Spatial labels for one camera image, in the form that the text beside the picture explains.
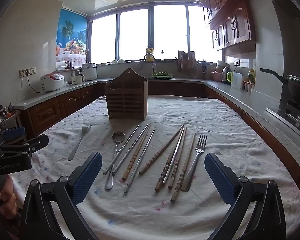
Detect person's left hand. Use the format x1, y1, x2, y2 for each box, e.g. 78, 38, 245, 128
0, 176, 18, 220

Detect white floral tablecloth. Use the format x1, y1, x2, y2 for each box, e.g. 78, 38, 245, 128
9, 95, 300, 240

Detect black knife holder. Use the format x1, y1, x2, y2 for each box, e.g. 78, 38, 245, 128
199, 59, 208, 80

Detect tropical fruit wall poster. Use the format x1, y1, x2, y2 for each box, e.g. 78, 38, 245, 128
55, 9, 88, 67

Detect dish drying rack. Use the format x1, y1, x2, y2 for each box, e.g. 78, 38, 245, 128
176, 50, 200, 78

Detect brown wooden wall cabinets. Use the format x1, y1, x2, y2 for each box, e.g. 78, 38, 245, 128
199, 0, 259, 52

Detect large kitchen window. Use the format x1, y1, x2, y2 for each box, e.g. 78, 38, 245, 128
89, 4, 223, 65

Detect white seasoning jar set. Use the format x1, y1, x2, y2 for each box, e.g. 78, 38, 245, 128
241, 81, 255, 93

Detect green vegetable basket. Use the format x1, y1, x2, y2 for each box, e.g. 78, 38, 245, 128
151, 70, 175, 78

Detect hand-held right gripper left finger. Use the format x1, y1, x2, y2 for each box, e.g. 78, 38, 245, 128
20, 152, 103, 240

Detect wall power socket strip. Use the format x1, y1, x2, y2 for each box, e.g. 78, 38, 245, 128
19, 67, 36, 78

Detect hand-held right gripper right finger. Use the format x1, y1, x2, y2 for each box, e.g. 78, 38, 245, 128
204, 153, 287, 240

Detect white pitcher green handle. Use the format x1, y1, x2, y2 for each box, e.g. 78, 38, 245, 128
226, 71, 243, 90

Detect metal spoon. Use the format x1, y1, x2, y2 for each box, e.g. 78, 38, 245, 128
105, 131, 126, 190

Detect white and red rice cooker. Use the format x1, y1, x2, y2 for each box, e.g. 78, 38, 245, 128
39, 73, 65, 92

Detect large white rice cooker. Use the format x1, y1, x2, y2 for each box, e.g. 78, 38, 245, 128
82, 62, 98, 81

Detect wooden utensil holder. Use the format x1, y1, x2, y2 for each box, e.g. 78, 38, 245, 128
105, 68, 148, 120

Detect steel electric kettle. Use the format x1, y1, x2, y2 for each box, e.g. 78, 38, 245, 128
221, 66, 232, 83

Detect gas stove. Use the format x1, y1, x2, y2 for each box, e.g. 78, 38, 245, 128
265, 100, 300, 139

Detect black wok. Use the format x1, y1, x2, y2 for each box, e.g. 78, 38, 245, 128
260, 67, 300, 105

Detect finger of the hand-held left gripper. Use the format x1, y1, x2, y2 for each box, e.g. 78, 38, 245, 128
0, 134, 50, 153
0, 126, 26, 144

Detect grey kitchen countertop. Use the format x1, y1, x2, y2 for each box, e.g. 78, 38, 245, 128
11, 76, 300, 170

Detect small metal fork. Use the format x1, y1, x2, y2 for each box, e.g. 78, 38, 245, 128
68, 125, 92, 161

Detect large metal fork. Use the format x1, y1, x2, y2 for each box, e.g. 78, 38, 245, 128
181, 133, 208, 192

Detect brown wooden base cabinets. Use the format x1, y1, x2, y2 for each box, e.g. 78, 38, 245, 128
17, 79, 300, 195

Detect yellow detergent bottle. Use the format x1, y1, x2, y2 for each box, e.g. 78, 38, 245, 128
145, 47, 155, 62

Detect chrome kitchen faucet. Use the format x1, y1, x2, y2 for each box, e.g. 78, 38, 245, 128
139, 53, 157, 74

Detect white lidded pot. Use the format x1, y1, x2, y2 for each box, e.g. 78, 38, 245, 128
216, 60, 228, 73

